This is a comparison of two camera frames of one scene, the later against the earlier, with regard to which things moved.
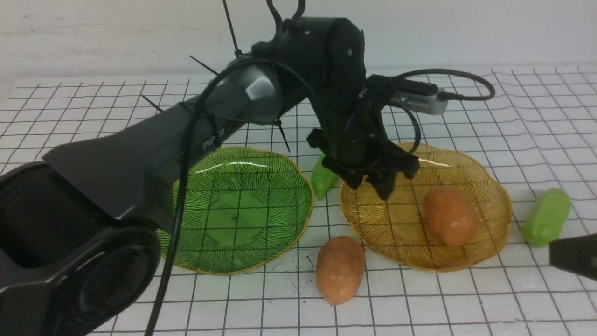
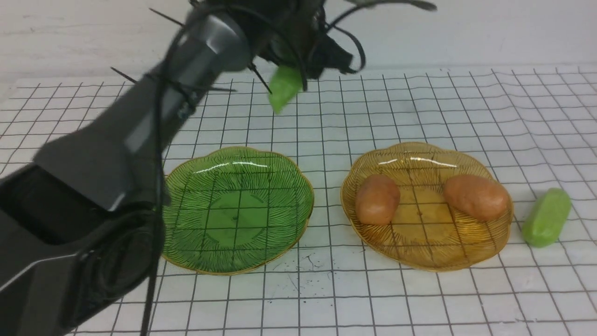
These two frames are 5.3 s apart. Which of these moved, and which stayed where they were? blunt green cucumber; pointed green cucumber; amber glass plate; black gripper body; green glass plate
Moved: pointed green cucumber; black gripper body
Stayed: green glass plate; amber glass plate; blunt green cucumber
